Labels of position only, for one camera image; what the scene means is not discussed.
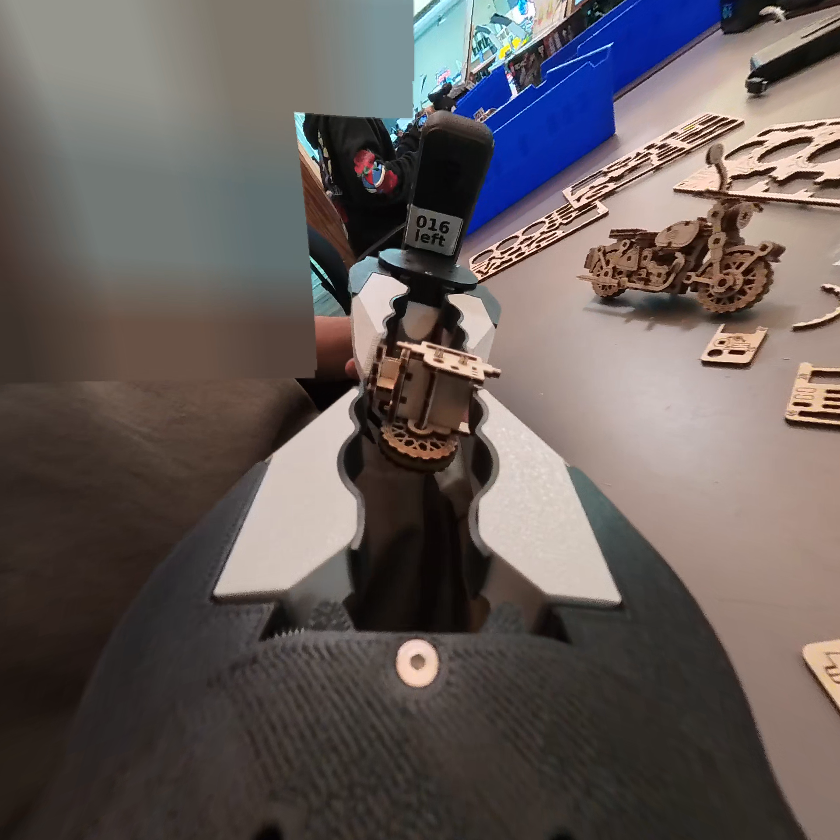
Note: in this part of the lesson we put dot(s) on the wooden sheet with narrow slots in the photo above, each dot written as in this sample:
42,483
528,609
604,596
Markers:
630,172

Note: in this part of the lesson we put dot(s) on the person's left forearm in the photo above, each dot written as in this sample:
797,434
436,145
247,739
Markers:
331,348

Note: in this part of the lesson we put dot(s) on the wooden motorcycle model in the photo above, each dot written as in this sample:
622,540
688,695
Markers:
676,243

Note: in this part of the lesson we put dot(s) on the cluttered background shelf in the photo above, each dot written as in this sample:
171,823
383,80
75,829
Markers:
499,33

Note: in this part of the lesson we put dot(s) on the wooden sheet with square holes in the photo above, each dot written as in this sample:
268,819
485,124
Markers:
823,663

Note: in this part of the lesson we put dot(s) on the long black device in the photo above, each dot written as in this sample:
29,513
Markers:
787,52

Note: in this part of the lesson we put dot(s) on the slotted wooden part card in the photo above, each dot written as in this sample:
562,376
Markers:
797,394

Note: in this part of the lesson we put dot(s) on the wooden sidecar model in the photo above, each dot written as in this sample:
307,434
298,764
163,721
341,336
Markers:
420,394

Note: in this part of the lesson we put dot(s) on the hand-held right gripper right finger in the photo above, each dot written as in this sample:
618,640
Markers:
544,525

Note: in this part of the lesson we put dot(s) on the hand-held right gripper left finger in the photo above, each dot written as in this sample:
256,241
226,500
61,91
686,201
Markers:
289,525

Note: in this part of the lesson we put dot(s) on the small wooden part card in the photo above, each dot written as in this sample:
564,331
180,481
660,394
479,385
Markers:
751,348

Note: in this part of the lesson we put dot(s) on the black office chair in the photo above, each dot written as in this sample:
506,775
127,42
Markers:
325,262

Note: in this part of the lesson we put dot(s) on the blue plastic bin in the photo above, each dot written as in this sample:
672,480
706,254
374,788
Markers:
544,144

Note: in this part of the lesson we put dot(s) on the dark grey desk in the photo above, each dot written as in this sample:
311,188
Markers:
623,426

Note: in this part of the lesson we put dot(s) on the curved wooden piece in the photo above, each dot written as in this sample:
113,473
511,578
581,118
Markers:
814,321

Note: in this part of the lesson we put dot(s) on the wooden sheet with round holes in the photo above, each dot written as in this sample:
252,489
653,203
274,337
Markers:
558,226

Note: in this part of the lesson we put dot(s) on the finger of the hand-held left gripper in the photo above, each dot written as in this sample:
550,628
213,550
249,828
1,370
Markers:
479,328
371,315

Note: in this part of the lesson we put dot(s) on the wooden sheet with large cutouts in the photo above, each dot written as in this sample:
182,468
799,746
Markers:
754,190

